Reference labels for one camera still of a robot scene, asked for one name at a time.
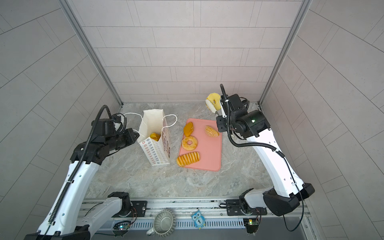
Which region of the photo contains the round striped bun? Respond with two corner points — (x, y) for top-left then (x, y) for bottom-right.
(150, 132), (161, 142)

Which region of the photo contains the blue owl figurine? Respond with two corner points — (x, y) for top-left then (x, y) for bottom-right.
(191, 210), (206, 229)

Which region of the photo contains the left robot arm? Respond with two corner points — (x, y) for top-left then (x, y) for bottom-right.
(24, 105), (140, 240)

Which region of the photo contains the ridged yellow bread loaf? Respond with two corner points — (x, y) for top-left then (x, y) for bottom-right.
(177, 152), (200, 167)

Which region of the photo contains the left green circuit board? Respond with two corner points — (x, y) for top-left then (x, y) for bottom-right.
(112, 221), (131, 237)

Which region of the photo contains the right circuit board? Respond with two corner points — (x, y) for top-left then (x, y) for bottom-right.
(243, 219), (260, 235)

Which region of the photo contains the ring shaped bread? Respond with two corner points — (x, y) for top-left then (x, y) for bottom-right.
(182, 136), (198, 151)

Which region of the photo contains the white printed paper bag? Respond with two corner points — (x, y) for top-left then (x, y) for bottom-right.
(136, 109), (178, 166)

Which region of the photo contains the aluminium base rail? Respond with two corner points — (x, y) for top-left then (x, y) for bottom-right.
(56, 196), (311, 223)

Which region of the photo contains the metal fluted cup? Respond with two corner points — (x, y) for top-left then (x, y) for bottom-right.
(146, 210), (176, 238)

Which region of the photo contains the cut yellow bread roll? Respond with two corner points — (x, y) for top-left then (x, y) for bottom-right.
(206, 93), (221, 111)

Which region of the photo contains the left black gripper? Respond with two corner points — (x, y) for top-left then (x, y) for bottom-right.
(104, 128), (142, 152)

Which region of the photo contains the dark orange oval bread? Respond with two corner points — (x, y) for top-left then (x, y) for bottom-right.
(184, 122), (194, 137)

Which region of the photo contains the oval sesame bread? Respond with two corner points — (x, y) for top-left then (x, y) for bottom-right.
(205, 126), (220, 138)

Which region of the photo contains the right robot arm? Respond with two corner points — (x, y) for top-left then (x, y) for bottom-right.
(206, 85), (315, 234)

